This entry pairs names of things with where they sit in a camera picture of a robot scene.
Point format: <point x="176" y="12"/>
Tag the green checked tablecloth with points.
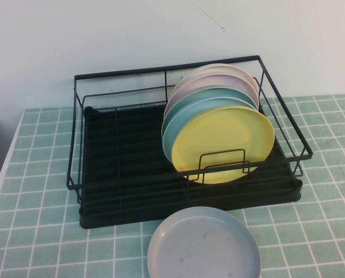
<point x="305" y="231"/>

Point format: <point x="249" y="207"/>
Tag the black plastic drip tray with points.
<point x="131" y="144"/>

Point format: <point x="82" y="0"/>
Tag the grey blue plate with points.
<point x="201" y="249"/>

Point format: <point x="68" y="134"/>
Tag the yellow plate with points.
<point x="224" y="139"/>

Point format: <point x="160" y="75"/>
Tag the teal green plate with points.
<point x="215" y="93"/>

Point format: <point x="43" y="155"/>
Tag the cream white plate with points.
<point x="233" y="69"/>

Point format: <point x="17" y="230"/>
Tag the light blue plate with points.
<point x="172" y="127"/>

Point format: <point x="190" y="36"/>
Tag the pink plate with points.
<point x="212" y="81"/>

